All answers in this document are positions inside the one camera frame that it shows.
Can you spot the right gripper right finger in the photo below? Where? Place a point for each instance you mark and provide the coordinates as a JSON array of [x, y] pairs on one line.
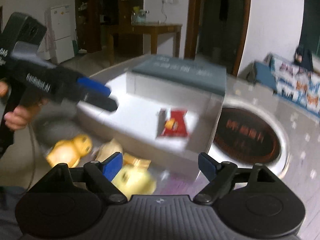
[[219, 175]]

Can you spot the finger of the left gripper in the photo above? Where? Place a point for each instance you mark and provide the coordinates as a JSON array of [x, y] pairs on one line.
[[100, 101], [94, 85]]

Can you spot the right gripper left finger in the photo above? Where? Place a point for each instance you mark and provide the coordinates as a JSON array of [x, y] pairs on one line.
[[99, 178]]

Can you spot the beige plush toy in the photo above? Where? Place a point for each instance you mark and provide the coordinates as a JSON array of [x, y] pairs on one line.
[[107, 149]]

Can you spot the light yellow plush chick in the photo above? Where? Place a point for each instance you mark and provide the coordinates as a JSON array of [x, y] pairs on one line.
[[131, 180]]

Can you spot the person's left hand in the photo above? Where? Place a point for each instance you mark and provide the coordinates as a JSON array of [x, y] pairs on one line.
[[21, 116]]

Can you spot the gold foil packet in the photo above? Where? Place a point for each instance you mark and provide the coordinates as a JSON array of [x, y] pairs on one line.
[[136, 162]]

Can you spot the orange yellow duck toy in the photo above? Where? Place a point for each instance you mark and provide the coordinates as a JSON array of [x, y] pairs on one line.
[[70, 152]]

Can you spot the round induction cooker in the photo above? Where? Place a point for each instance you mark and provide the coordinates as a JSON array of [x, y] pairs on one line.
[[247, 134]]

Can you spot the grey star patterned mat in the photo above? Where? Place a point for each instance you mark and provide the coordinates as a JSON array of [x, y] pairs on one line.
[[302, 128]]

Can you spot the red snack packet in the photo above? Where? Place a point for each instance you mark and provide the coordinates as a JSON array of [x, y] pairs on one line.
[[173, 124]]

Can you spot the white cardboard box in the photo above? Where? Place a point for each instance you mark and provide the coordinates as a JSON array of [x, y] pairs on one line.
[[135, 124]]

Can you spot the white refrigerator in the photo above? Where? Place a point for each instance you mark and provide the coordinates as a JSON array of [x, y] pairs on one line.
[[60, 40]]

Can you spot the dark wooden shelf cabinet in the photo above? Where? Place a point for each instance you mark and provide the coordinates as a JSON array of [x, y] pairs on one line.
[[96, 19]]

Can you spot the glass jars on table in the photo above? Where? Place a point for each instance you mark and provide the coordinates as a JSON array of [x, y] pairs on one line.
[[139, 17]]

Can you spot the wooden side table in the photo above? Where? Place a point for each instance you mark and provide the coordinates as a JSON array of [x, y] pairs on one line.
[[149, 28]]

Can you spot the grey box lid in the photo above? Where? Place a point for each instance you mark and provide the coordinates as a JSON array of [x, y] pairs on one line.
[[204, 76]]

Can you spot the blue sofa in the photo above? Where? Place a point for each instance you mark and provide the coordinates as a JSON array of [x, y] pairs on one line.
[[260, 73]]

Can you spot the black bag on sofa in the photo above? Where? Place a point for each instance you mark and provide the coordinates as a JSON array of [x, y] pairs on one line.
[[303, 58]]

